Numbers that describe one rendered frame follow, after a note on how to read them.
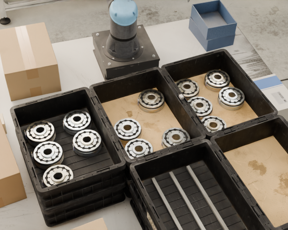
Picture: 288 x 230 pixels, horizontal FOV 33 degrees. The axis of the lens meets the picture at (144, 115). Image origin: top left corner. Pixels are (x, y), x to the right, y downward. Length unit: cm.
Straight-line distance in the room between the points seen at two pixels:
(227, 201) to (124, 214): 37
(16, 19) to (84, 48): 150
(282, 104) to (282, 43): 166
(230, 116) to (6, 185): 87
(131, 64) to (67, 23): 164
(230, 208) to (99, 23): 232
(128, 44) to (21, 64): 46
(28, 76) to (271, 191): 107
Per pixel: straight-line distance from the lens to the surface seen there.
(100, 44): 222
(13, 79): 207
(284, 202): 171
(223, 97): 193
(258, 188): 171
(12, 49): 215
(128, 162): 160
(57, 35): 359
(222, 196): 167
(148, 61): 214
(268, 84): 213
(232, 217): 163
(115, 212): 176
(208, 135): 169
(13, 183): 173
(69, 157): 175
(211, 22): 243
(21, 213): 180
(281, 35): 375
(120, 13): 203
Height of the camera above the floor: 221
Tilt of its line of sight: 48 degrees down
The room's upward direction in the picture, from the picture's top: 2 degrees clockwise
